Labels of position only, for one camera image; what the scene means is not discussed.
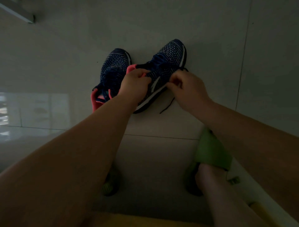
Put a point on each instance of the green foam slipper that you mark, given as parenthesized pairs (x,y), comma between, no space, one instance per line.
(109,187)
(210,149)

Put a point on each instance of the person's right forearm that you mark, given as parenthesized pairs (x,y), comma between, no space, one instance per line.
(261,152)

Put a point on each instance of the white metal shoe rack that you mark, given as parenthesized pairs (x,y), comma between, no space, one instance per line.
(16,11)

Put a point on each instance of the person's left forearm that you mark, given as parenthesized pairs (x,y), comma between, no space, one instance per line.
(58,168)

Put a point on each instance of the person's right leg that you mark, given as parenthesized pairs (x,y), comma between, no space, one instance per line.
(215,194)

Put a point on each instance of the person's right hand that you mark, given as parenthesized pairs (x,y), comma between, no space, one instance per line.
(191,93)

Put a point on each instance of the blue knit sneaker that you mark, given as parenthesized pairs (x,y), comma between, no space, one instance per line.
(114,63)
(170,53)

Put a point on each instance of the person's left hand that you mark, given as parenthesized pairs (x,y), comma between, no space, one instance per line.
(134,88)

